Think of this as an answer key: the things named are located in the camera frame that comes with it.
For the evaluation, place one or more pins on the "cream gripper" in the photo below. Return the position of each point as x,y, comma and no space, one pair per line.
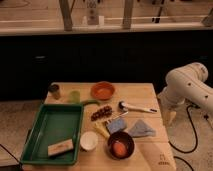
168,113

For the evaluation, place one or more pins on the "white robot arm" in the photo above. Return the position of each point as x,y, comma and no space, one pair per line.
185,83

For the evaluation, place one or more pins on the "green plastic tray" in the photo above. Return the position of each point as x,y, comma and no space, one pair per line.
53,123

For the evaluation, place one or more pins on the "blue cloth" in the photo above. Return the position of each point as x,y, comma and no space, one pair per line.
141,129

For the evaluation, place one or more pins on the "wooden table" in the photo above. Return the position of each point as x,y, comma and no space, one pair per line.
151,153

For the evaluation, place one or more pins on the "silver fork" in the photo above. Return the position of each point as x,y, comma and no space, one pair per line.
120,115

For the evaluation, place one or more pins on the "blue sponge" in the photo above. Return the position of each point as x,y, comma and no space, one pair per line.
116,125

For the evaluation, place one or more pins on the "dark bowl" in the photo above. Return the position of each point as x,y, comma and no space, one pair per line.
124,138

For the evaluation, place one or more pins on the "brown grape bunch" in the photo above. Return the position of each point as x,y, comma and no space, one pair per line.
103,112

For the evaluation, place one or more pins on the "orange ball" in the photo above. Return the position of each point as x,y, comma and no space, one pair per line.
119,149

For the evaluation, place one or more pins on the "orange bowl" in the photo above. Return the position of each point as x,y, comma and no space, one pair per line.
102,90

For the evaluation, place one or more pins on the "yellow banana toy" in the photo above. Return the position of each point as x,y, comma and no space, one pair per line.
101,129

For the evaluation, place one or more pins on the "green cucumber toy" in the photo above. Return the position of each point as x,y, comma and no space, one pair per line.
88,102

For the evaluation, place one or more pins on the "white cup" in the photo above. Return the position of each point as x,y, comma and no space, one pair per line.
89,141

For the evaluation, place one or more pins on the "green cup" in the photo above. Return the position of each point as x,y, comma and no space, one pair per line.
74,97

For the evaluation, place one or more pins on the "dark brown cup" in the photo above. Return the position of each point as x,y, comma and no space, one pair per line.
54,90

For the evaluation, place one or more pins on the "wooden block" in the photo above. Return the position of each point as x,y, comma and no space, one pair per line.
60,147

